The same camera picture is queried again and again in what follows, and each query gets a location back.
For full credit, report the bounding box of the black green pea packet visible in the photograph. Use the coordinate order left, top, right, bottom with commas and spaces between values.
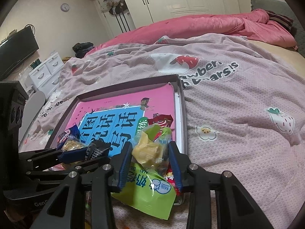
85, 140, 111, 161

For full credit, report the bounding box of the clear pastry snack bag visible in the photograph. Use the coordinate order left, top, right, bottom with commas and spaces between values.
61, 139, 88, 166

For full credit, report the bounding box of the blue Oreo cookie packet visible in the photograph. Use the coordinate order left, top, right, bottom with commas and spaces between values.
56, 124, 80, 150

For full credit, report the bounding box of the green milk candy bag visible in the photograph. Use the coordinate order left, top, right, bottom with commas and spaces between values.
112, 125, 176, 220

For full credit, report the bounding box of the red cow wafer bar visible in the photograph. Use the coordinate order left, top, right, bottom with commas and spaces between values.
148, 115, 181, 196

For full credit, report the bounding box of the pink children's book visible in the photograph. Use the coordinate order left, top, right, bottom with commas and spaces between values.
61, 83, 175, 158

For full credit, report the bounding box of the dark shallow box tray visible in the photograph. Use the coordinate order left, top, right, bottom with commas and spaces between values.
18, 74, 189, 205

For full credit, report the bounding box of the white drawer cabinet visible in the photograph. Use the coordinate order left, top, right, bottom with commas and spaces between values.
25, 52, 64, 99

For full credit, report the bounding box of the pink strawberry bear blanket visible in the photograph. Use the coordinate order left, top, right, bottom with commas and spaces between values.
21, 34, 304, 228

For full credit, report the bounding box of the dark clothes pile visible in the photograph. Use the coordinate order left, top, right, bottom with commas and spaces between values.
72, 42, 94, 58

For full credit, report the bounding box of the pink quilt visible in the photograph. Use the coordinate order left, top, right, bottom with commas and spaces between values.
86, 9, 297, 55

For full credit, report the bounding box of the striped dark pillow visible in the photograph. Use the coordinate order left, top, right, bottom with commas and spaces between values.
266, 10, 294, 32

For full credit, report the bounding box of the grey headboard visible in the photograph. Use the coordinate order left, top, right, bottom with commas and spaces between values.
250, 0, 304, 57

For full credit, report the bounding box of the black wall television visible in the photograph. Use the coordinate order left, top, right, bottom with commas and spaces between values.
0, 26, 39, 81

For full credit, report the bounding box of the round wall clock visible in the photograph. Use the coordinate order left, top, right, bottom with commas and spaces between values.
60, 3, 70, 12

